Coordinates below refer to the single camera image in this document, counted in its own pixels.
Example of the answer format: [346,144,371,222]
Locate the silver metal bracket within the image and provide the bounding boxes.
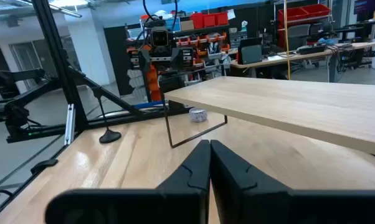
[64,104,75,146]

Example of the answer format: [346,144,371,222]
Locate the wooden riser shelf, black legs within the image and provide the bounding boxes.
[161,76,375,190]

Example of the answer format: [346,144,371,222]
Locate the grey office chair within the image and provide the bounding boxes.
[287,24,311,51]

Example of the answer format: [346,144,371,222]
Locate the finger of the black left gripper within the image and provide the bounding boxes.
[171,47,184,68]
[138,49,151,73]

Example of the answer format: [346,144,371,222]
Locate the black table edge clamp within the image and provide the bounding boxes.
[30,158,59,175]

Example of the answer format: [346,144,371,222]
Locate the rack with red bins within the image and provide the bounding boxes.
[277,3,332,47]

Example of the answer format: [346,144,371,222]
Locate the black aluminium table frame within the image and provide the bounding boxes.
[0,0,191,222]

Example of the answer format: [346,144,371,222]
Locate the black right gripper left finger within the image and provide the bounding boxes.
[45,139,212,224]

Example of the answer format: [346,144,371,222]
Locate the black desktop screen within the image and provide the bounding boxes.
[237,37,263,65]

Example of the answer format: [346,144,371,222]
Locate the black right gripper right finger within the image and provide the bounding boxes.
[210,139,375,224]

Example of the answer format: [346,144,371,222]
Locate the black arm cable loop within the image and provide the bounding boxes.
[142,0,179,32]

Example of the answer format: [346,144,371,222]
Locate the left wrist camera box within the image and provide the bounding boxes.
[149,26,170,49]

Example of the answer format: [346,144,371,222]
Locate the long wooden office desk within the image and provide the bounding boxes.
[230,41,375,82]

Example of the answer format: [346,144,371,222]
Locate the shelving with orange bins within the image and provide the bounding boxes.
[171,12,232,85]

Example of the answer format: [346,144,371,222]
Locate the yellow hanging cable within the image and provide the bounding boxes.
[283,0,292,80]

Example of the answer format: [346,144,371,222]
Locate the black neighbouring robot rig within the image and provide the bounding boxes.
[0,67,67,144]

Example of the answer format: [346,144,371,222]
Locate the patterned tealight candle holder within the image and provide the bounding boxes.
[189,108,208,123]

